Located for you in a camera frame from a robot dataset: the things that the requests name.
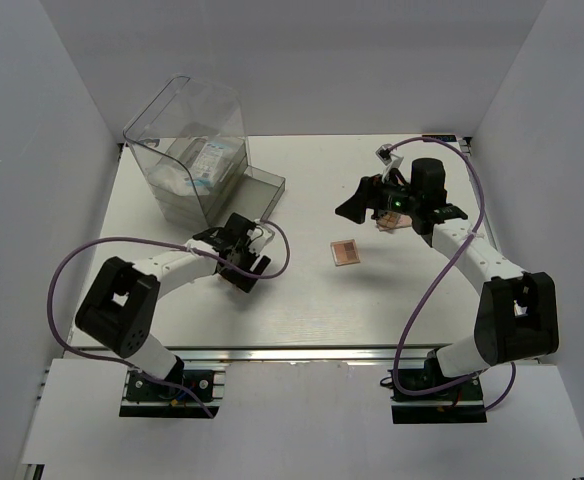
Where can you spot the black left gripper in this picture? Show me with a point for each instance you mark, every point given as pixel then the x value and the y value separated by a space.
pixel 251 257

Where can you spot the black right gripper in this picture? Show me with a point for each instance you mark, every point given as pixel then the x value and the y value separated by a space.
pixel 369 195

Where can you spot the four-pan brown eyeshadow palette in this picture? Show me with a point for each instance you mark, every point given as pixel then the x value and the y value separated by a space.
pixel 345 252

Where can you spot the white cotton pad pack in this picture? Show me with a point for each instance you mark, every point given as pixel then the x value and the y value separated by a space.
pixel 211 164
pixel 176 181

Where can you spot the clear acrylic drawer organizer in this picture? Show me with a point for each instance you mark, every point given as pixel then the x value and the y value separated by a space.
pixel 190 144

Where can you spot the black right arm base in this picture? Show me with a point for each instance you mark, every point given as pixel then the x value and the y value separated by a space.
pixel 462 404

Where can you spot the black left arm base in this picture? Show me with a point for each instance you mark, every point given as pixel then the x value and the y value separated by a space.
pixel 144 399

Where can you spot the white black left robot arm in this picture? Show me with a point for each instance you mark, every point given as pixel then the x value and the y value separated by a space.
pixel 119 307

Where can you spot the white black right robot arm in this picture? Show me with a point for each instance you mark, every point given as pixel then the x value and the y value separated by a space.
pixel 517 310

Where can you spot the beige flat makeup box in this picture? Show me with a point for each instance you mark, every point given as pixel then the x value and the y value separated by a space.
pixel 406 222

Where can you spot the twelve-pan brown eyeshadow palette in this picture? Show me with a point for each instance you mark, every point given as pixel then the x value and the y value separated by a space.
pixel 389 221

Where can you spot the black XDOF label sticker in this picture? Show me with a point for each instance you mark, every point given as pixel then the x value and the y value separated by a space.
pixel 441 137

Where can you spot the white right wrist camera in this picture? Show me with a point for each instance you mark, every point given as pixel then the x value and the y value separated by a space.
pixel 389 159

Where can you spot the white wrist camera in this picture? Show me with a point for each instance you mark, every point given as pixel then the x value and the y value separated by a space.
pixel 262 236
pixel 389 159

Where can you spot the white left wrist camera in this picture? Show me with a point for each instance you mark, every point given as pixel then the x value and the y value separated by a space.
pixel 262 236

